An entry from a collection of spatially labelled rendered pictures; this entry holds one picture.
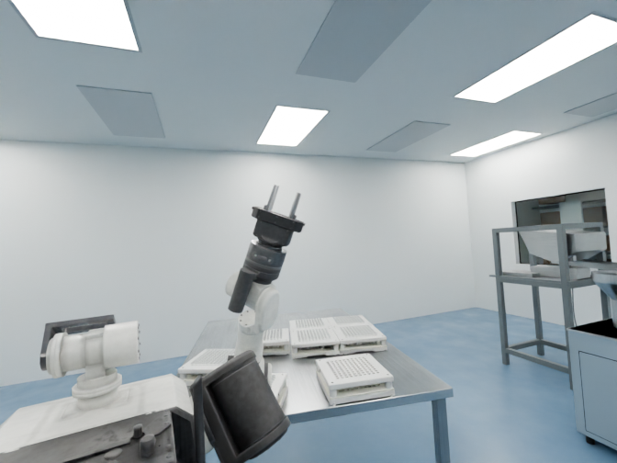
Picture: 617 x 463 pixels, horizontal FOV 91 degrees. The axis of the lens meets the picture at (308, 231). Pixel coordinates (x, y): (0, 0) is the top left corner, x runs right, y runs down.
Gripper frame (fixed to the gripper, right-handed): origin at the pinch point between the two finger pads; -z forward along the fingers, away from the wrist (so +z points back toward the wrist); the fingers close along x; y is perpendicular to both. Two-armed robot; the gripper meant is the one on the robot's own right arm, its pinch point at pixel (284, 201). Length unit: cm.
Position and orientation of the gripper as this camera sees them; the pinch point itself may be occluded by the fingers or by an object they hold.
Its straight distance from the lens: 69.9
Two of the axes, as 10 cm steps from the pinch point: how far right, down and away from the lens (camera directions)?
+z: -3.2, 9.4, 1.1
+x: -9.4, -3.3, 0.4
